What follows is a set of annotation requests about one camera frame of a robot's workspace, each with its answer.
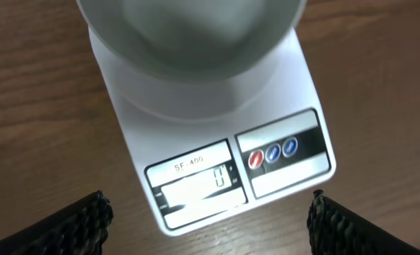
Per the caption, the white digital kitchen scale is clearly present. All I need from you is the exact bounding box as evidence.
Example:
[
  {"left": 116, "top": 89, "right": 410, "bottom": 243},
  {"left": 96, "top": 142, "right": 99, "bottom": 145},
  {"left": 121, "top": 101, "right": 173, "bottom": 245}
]
[{"left": 89, "top": 31, "right": 336, "bottom": 236}]

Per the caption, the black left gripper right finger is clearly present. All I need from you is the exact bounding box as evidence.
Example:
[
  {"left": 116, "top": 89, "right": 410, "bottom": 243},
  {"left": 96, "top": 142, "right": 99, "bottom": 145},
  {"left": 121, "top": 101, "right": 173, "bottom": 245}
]
[{"left": 307, "top": 189, "right": 420, "bottom": 255}]

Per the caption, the white round bowl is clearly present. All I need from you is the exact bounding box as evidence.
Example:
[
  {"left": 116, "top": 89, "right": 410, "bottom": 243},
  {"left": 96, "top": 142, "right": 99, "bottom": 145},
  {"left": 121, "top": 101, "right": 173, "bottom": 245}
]
[{"left": 77, "top": 0, "right": 306, "bottom": 81}]

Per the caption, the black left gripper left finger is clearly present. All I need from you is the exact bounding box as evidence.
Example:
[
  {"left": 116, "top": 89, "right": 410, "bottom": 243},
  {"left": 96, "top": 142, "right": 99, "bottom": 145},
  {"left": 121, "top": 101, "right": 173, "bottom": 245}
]
[{"left": 0, "top": 191, "right": 114, "bottom": 255}]

